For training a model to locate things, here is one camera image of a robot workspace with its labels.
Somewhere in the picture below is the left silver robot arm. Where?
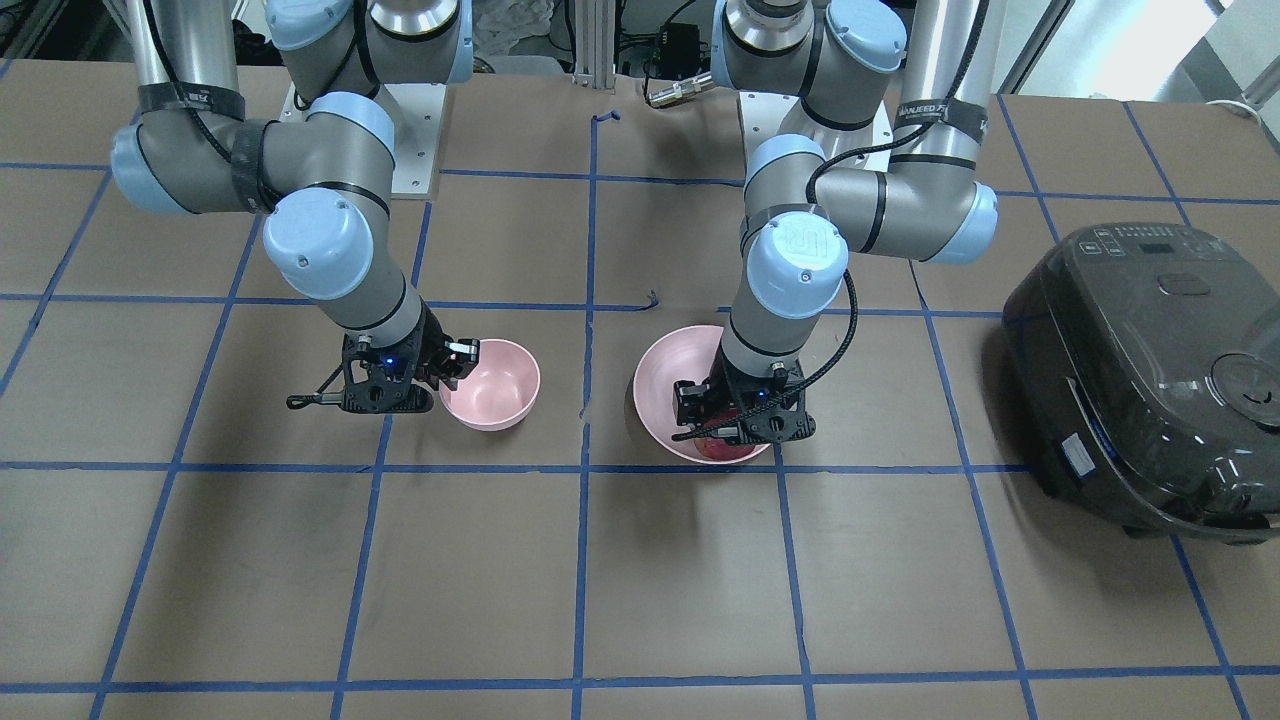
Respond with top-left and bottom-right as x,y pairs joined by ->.
673,1 -> 1005,446

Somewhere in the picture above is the pink plate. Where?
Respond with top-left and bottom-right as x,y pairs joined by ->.
632,325 -> 767,465

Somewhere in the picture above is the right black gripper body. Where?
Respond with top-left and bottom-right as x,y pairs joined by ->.
340,306 -> 481,414

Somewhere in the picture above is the aluminium frame post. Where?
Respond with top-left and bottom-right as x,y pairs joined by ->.
572,0 -> 617,94

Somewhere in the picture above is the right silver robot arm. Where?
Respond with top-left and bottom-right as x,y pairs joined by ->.
110,1 -> 480,414

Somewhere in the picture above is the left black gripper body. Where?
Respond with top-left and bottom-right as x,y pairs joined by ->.
675,348 -> 815,445

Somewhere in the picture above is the pink bowl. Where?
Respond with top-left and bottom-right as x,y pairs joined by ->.
440,338 -> 541,432

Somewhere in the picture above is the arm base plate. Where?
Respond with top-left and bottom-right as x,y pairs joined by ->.
278,82 -> 447,193
739,91 -> 893,168

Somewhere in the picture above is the red apple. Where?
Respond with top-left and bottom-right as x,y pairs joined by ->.
692,437 -> 765,462

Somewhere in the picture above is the dark grey rice cooker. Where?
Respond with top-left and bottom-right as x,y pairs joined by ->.
1002,222 -> 1279,544

